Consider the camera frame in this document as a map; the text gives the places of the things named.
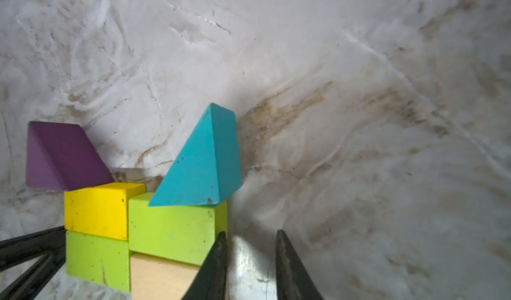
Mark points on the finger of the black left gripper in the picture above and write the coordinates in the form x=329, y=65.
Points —
x=48, y=247

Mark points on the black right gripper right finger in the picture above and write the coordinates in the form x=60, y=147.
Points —
x=292, y=279

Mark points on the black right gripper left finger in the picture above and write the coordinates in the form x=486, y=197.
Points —
x=210, y=281

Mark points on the lime green block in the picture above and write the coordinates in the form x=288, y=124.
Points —
x=178, y=233
x=99, y=260

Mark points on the yellow block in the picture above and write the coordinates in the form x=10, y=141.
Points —
x=102, y=210

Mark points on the tan wooden block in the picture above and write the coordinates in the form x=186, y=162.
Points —
x=158, y=278

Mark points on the purple triangular block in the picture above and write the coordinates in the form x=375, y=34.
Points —
x=60, y=157

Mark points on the teal triangular block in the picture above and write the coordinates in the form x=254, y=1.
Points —
x=207, y=170

